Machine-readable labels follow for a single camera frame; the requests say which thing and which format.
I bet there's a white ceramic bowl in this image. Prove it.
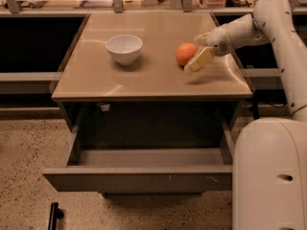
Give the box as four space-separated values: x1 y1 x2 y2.
106 34 143 65

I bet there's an orange fruit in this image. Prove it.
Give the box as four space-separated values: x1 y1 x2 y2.
176 43 198 66

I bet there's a grey cabinet with beige top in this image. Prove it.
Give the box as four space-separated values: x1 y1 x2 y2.
48 11 255 199

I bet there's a grey open top drawer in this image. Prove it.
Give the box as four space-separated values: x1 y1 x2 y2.
43 105 233 196

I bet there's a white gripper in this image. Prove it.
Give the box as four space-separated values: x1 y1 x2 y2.
184 24 234 73

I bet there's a black chair leg left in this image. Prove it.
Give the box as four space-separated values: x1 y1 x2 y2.
47 202 64 230

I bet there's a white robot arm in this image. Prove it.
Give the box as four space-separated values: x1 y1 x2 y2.
184 0 307 230

